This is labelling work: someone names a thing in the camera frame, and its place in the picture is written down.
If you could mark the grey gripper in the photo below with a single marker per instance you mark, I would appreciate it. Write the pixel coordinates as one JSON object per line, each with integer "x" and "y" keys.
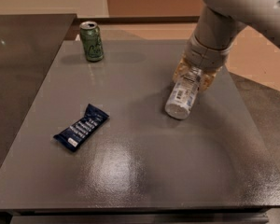
{"x": 205, "y": 56}

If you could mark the clear plastic water bottle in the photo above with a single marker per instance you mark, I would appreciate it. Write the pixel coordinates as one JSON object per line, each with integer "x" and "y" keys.
{"x": 183, "y": 95}

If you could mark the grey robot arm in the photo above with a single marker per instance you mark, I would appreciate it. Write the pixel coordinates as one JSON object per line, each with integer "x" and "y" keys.
{"x": 220, "y": 22}

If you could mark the green soda can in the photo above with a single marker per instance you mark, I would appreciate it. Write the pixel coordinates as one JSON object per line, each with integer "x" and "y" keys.
{"x": 91, "y": 40}

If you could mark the dark blue snack wrapper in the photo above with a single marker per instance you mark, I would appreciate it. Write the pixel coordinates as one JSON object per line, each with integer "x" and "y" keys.
{"x": 76, "y": 134}

